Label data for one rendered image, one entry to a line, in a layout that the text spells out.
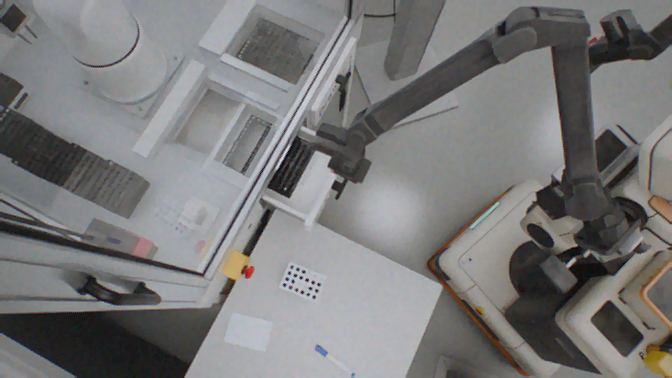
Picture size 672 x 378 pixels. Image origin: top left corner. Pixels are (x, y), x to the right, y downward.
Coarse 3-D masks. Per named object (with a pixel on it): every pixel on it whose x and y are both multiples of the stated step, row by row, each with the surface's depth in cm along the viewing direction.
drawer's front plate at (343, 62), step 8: (352, 40) 134; (352, 48) 135; (344, 56) 132; (352, 56) 141; (336, 64) 131; (344, 64) 135; (336, 72) 130; (344, 72) 141; (328, 80) 130; (328, 88) 129; (336, 88) 140; (320, 96) 128; (328, 96) 134; (320, 104) 129; (312, 112) 128; (312, 120) 134
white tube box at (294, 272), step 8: (288, 264) 128; (296, 264) 128; (288, 272) 129; (296, 272) 127; (304, 272) 131; (312, 272) 127; (288, 280) 130; (296, 280) 127; (304, 280) 127; (312, 280) 128; (280, 288) 126; (288, 288) 126; (296, 288) 129; (312, 288) 130; (320, 288) 126; (304, 296) 126; (312, 296) 129
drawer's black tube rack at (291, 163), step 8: (296, 136) 128; (296, 144) 127; (304, 144) 127; (288, 152) 127; (296, 152) 130; (304, 152) 129; (288, 160) 126; (296, 160) 126; (304, 160) 129; (280, 168) 128; (288, 168) 125; (304, 168) 128; (280, 176) 124; (288, 176) 127; (296, 176) 128; (272, 184) 127; (280, 184) 124; (296, 184) 127; (280, 192) 125; (288, 192) 126
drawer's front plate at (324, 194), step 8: (328, 176) 122; (336, 176) 124; (328, 184) 121; (320, 192) 121; (328, 192) 125; (320, 200) 120; (312, 208) 119; (320, 208) 122; (312, 216) 119; (312, 224) 123
